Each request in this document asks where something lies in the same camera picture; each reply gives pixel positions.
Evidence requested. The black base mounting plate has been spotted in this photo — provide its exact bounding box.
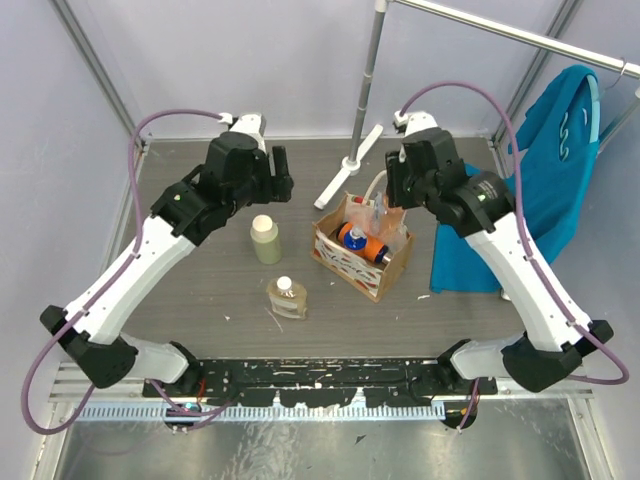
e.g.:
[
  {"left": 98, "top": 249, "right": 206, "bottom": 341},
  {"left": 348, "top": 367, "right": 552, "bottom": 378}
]
[{"left": 163, "top": 357, "right": 473, "bottom": 408}]

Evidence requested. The teal blue t-shirt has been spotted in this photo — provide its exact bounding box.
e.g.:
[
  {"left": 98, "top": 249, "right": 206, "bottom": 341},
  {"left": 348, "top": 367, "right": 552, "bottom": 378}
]
[{"left": 430, "top": 65, "right": 600, "bottom": 293}]

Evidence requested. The light blue clothes hanger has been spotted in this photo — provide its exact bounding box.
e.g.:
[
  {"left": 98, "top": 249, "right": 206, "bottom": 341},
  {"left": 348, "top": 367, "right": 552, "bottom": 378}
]
[{"left": 583, "top": 72, "right": 602, "bottom": 143}]

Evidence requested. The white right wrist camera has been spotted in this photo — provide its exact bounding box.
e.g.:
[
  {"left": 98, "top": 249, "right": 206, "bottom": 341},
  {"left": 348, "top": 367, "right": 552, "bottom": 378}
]
[{"left": 393, "top": 111, "right": 438, "bottom": 141}]

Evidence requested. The metal clothes rack pole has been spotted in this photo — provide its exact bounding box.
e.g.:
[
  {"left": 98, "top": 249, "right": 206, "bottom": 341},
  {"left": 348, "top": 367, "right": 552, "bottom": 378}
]
[{"left": 342, "top": 0, "right": 389, "bottom": 176}]

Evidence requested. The white slotted cable duct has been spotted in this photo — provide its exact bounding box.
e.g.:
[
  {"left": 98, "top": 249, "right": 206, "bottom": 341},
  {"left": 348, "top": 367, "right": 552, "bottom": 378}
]
[{"left": 78, "top": 401, "right": 446, "bottom": 422}]

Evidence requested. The green bottle white cap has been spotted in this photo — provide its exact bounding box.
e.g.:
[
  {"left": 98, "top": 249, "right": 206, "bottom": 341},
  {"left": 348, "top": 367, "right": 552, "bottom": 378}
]
[{"left": 250, "top": 214, "right": 282, "bottom": 265}]

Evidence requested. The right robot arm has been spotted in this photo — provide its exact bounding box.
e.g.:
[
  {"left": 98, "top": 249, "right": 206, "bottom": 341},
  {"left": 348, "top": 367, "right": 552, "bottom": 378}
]
[{"left": 385, "top": 127, "right": 614, "bottom": 394}]

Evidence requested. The white rack base foot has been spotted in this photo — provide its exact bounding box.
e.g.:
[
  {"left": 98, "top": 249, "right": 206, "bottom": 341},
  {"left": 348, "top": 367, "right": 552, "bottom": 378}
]
[{"left": 314, "top": 124, "right": 383, "bottom": 210}]

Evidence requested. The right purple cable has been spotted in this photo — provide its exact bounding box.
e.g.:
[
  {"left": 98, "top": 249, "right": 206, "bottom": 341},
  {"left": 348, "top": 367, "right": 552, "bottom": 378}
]
[{"left": 399, "top": 81, "right": 630, "bottom": 431}]

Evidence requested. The horizontal metal rack bar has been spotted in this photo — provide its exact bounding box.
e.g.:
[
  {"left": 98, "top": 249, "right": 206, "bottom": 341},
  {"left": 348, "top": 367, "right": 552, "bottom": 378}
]
[{"left": 398, "top": 1, "right": 639, "bottom": 79}]

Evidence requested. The orange bottle blue pump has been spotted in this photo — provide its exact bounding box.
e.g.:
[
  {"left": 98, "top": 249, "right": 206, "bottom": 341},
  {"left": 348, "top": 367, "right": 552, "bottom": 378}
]
[{"left": 343, "top": 226, "right": 368, "bottom": 251}]

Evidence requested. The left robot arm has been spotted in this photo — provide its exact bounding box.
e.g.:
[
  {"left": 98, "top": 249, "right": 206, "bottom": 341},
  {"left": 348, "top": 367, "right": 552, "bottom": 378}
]
[{"left": 40, "top": 131, "right": 294, "bottom": 396}]

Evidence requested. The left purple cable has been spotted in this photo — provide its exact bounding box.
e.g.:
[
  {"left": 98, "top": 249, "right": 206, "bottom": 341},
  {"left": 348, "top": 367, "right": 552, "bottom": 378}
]
[{"left": 20, "top": 108, "right": 236, "bottom": 435}]

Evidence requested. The pink cap peach bottle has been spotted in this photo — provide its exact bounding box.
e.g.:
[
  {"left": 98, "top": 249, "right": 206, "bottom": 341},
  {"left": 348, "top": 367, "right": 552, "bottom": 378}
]
[{"left": 370, "top": 192, "right": 407, "bottom": 252}]

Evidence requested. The clear yellowish soap bottle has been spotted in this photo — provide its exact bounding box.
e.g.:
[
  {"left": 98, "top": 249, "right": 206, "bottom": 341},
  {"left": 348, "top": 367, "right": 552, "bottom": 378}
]
[{"left": 266, "top": 276, "right": 308, "bottom": 319}]

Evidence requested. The purple cable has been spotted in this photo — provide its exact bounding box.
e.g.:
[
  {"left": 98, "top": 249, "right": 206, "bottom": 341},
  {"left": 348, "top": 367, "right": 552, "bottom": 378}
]
[
  {"left": 20, "top": 108, "right": 236, "bottom": 435},
  {"left": 399, "top": 81, "right": 630, "bottom": 431}
]

